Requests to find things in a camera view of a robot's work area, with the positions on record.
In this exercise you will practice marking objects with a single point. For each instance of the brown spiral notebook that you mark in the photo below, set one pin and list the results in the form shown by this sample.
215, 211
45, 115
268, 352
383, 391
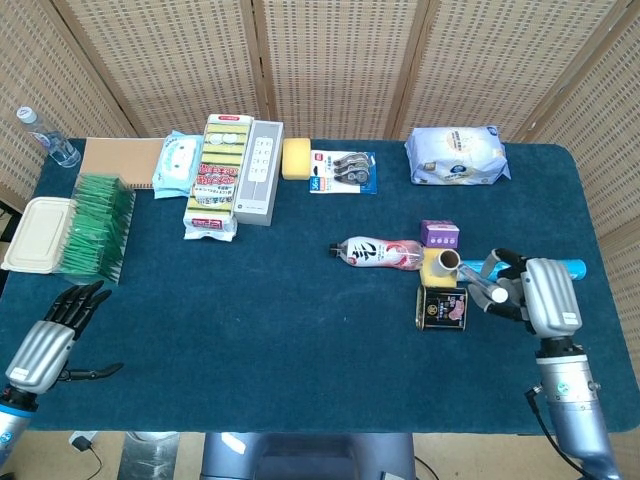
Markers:
120, 162

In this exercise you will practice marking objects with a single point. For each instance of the beige lidded food container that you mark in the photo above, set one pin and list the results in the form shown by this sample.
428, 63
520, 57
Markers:
37, 232

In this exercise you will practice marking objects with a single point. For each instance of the blue white tissue pack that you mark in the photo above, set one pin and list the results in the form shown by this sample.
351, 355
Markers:
457, 157

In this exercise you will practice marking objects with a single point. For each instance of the plain yellow sponge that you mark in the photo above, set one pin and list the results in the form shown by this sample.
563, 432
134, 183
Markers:
296, 159

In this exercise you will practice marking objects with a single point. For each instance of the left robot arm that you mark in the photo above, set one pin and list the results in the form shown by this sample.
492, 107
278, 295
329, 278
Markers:
12, 425

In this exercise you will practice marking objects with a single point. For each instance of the small purple box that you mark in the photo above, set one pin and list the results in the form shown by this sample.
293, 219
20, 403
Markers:
439, 233

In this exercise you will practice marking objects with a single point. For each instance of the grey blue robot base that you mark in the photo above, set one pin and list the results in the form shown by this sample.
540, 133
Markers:
310, 457

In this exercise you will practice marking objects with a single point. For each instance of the shiny metal stand leg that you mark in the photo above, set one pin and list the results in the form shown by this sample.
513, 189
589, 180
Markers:
150, 457

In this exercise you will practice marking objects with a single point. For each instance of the white power strip box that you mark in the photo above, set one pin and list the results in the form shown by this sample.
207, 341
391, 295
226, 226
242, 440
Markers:
260, 170

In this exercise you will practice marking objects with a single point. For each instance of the pink drink bottle black cap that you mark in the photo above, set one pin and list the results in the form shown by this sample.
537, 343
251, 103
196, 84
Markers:
380, 252

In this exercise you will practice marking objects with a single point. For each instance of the light blue wrapped roll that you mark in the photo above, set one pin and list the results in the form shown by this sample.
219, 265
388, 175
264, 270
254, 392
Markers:
579, 269

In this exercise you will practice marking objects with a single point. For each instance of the white lint roller refill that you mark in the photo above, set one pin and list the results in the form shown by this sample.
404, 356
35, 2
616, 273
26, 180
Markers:
445, 262

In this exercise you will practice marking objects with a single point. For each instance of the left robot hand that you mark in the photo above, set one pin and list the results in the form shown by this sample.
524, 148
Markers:
40, 357

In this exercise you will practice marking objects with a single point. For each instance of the light blue wet wipes pack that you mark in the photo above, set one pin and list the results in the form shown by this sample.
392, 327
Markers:
175, 165

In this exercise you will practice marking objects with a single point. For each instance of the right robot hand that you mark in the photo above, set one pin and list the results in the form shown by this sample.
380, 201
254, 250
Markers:
550, 300

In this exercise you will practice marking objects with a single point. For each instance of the correction tape blister pack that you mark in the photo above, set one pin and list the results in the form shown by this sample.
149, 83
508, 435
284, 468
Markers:
345, 172

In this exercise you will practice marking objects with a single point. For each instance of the woven folding screen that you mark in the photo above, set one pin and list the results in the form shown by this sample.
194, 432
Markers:
340, 65

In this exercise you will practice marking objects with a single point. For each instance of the yellow sponge with green pad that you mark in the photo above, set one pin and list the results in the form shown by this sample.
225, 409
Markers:
437, 280

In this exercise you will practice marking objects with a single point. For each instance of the yellow green sponge multipack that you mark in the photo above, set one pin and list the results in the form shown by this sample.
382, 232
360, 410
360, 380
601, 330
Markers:
215, 185

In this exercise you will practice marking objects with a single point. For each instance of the clear plastic tube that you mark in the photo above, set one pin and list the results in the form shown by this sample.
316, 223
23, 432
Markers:
482, 282

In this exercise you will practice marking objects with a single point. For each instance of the clear plastic water bottle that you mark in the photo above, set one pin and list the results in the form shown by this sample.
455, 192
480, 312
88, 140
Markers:
50, 140

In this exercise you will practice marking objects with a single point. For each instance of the black gold luncheon meat can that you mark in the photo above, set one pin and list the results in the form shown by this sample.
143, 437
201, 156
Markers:
442, 307

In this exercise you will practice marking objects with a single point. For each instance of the dark blue table mat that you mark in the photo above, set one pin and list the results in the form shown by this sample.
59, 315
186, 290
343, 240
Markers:
280, 325

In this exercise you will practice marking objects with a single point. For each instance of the clear box of green sachets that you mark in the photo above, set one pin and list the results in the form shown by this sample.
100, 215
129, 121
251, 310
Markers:
97, 225

